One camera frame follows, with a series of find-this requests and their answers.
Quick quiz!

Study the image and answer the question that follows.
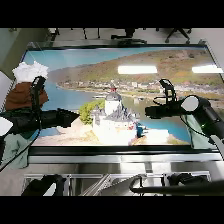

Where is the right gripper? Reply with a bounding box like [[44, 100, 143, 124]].
[[144, 99, 184, 120]]

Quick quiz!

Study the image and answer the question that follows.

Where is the silver frame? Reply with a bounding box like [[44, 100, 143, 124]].
[[21, 152, 224, 197]]

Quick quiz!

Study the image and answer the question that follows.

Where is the pale green garment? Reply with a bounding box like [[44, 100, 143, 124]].
[[185, 114, 217, 150]]

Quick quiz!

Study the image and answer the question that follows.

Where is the white garment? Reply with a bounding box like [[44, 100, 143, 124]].
[[11, 61, 50, 84]]

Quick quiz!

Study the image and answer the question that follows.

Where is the black cable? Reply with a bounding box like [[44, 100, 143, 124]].
[[0, 126, 42, 173], [128, 174, 224, 197]]

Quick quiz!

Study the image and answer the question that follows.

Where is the black office chair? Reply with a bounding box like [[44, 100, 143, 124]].
[[110, 27, 148, 46], [164, 27, 193, 45]]

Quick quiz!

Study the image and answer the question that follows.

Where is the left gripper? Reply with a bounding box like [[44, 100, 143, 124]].
[[39, 107, 80, 130]]

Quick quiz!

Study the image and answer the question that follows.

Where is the brown garment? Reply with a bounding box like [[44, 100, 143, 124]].
[[4, 81, 50, 112]]

